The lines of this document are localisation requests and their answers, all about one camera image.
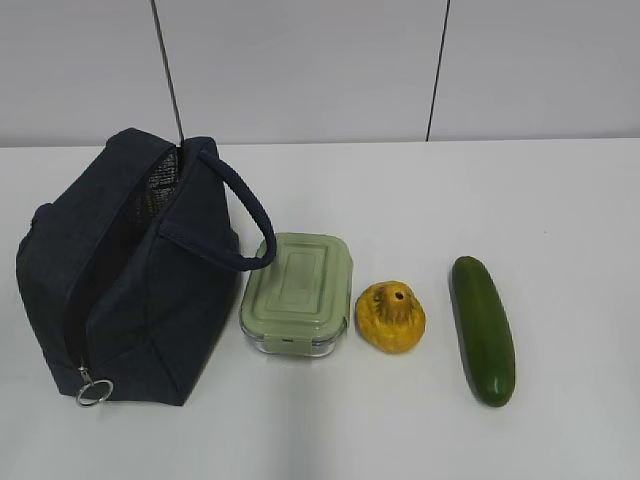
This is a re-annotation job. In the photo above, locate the green lid glass food container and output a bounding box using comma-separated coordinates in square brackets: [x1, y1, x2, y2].
[239, 232, 353, 358]

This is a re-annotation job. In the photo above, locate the yellow toy fruit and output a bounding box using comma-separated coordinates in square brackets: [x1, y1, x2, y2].
[355, 280, 427, 355]

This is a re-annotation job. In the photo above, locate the green cucumber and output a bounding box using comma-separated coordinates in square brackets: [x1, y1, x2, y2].
[451, 256, 516, 408]

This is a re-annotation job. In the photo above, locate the dark blue insulated lunch bag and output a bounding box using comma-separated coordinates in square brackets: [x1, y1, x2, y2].
[16, 128, 277, 408]

